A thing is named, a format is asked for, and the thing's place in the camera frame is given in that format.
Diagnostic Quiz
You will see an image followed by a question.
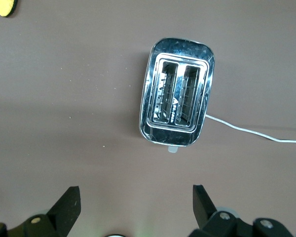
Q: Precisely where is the chrome and beige toaster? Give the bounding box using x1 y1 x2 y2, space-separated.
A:
139 37 216 154

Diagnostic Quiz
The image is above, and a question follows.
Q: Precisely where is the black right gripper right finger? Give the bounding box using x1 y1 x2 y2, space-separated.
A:
188 184 293 237

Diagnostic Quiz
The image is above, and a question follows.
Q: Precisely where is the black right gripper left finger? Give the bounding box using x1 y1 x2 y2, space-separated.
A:
7 186 81 237

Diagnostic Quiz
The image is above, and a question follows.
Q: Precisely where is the yellow quilted oven mitt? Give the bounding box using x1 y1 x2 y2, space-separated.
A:
0 0 19 18

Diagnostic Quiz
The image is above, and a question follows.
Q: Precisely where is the white toaster power cable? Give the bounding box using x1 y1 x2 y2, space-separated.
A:
205 115 296 145

